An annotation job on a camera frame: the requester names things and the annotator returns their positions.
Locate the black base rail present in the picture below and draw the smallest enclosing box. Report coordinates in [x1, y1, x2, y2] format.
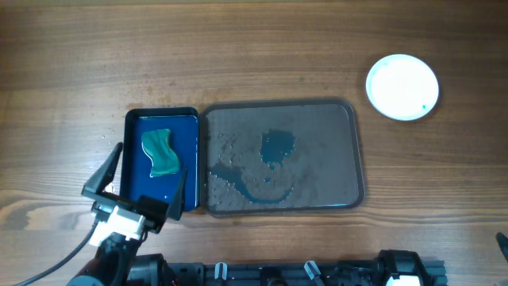
[169, 260, 448, 286]

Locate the black water basin tray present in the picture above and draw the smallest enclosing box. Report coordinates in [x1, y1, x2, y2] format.
[120, 107, 199, 211]

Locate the green yellow sponge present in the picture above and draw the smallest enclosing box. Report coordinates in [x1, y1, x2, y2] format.
[141, 129, 180, 177]

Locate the white plate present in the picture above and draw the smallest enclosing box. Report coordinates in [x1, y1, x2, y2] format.
[365, 54, 440, 122]

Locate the brown serving tray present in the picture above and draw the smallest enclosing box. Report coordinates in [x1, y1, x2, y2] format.
[198, 98, 366, 217]

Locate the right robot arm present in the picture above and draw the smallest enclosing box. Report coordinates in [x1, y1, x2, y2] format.
[374, 250, 437, 286]

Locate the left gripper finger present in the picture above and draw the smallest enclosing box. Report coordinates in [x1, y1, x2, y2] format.
[166, 168, 188, 221]
[82, 142, 123, 195]

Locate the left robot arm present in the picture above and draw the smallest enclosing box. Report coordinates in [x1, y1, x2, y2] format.
[68, 142, 187, 285]

